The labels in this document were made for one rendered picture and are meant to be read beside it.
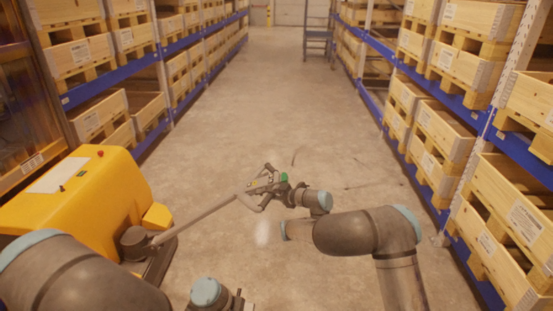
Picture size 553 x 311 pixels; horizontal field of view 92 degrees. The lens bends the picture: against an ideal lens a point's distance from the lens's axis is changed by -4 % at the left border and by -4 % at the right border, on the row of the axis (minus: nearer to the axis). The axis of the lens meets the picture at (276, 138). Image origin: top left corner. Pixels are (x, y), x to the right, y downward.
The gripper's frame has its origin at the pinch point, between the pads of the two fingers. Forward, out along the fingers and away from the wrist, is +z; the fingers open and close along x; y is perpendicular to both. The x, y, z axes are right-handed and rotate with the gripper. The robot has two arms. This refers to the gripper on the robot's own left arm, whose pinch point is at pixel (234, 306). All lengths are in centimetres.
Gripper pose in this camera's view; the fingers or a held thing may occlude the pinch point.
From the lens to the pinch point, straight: 131.6
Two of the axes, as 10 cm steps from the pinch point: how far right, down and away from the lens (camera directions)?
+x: -9.8, 0.0, 2.2
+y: 1.4, -7.8, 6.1
